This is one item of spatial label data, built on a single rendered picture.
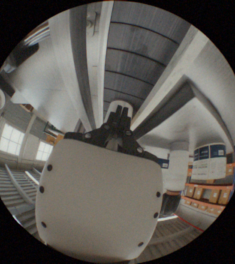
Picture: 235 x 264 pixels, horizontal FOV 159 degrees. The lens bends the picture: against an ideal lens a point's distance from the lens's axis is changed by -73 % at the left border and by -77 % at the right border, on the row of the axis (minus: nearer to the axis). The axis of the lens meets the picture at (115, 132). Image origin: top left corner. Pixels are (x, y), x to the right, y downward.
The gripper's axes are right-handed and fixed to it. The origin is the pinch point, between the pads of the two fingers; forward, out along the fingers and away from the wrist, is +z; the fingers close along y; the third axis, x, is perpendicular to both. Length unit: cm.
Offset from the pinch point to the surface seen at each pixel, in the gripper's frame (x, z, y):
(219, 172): -1.4, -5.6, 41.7
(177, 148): -10.2, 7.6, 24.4
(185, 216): -301, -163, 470
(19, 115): -226, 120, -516
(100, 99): -1.9, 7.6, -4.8
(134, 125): -3.8, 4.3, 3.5
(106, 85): 2.5, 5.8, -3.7
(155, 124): -5.9, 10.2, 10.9
